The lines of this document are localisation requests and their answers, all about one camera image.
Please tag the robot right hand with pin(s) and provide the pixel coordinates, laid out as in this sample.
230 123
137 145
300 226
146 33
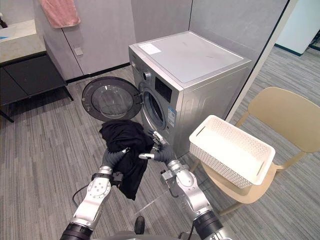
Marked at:
161 149

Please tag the pink towel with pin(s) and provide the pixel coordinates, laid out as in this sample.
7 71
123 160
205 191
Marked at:
60 12

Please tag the black faucet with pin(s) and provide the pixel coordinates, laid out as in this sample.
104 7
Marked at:
2 21

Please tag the beige plastic chair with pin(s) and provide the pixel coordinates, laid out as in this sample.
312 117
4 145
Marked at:
272 142

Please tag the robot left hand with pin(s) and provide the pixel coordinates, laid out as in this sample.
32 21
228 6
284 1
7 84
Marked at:
111 158

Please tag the black garment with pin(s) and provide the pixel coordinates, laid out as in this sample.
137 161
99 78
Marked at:
126 148

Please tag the round washing machine door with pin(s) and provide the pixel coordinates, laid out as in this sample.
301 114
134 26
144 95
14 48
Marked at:
110 99

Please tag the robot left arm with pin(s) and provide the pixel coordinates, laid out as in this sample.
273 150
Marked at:
91 197

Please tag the robot dark foot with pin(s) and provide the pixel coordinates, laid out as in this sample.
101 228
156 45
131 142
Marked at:
140 224

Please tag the white perforated laundry basket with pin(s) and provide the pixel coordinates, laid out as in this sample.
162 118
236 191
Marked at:
231 150

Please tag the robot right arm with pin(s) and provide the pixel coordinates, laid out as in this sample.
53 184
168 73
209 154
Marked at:
193 197

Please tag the stone vanity countertop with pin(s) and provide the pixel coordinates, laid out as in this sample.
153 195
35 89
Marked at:
18 42

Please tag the grey wall socket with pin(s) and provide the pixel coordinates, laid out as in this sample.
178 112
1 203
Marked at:
78 51

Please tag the silver washing machine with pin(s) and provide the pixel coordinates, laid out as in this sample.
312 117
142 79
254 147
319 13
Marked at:
183 86

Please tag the black vanity cabinet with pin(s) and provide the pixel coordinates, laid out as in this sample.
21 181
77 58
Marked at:
28 81

